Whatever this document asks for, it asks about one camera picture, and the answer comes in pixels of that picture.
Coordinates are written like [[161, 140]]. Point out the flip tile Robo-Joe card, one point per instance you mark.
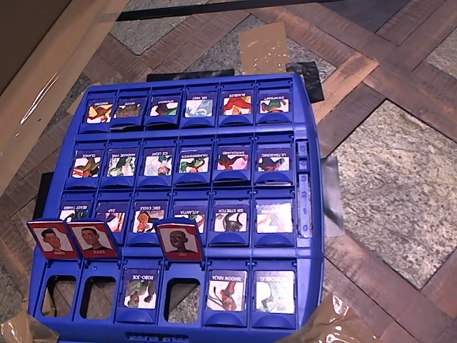
[[140, 293]]

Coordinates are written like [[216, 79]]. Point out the flip tile Bubbles card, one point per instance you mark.
[[236, 106]]

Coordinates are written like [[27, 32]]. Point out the flip tile Sir Stretch card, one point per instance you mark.
[[230, 221]]

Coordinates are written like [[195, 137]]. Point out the blue Zap character card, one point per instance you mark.
[[116, 214]]

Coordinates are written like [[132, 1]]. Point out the square brown tape patch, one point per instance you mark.
[[264, 46]]

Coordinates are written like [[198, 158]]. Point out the red tile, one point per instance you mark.
[[275, 291], [178, 241], [53, 241], [94, 241]]

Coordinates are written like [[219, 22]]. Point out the small crumpled brown tape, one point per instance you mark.
[[21, 330]]

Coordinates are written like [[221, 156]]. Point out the flip tile Gelos card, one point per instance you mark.
[[128, 111]]

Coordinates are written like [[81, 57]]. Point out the blue plastic guessing game board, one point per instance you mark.
[[307, 257]]

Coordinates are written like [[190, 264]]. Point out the silver grey tape patch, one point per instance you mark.
[[333, 200]]

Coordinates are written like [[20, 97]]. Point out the large crumpled brown tape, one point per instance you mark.
[[332, 325]]

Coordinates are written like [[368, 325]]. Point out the flip tile faded pale card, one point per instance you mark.
[[274, 218]]

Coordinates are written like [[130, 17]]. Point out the long thin black tape strip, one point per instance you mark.
[[214, 8]]

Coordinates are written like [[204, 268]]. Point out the flip tile Upright card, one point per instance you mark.
[[163, 109]]

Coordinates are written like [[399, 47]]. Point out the blue Safeguard character card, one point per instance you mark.
[[232, 161]]

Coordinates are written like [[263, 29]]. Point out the blue Ultrasonic character card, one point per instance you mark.
[[273, 162]]

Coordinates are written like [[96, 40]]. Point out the flip tile Mr Mist card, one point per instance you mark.
[[198, 108]]

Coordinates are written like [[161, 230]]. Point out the blue Beast Tamer character card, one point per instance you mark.
[[73, 209]]

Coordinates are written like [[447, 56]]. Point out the dark black tape patch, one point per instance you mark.
[[42, 193]]

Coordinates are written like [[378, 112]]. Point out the flip tile Atlanta card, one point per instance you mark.
[[193, 214]]

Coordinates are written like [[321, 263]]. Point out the flip tile Whoosh card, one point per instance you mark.
[[99, 112]]

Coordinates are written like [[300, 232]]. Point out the blue Eric Eagle character card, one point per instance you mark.
[[148, 221]]

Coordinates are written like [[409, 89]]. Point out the wide black tape patch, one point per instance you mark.
[[310, 82]]

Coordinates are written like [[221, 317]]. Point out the narrow brown tape piece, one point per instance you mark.
[[76, 103]]

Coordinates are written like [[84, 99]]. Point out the short black tape strip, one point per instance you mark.
[[189, 75]]

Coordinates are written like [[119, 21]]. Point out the brown cardboard box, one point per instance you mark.
[[43, 71]]

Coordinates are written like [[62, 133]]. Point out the flip tile Shadow Ninja card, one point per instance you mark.
[[226, 294]]

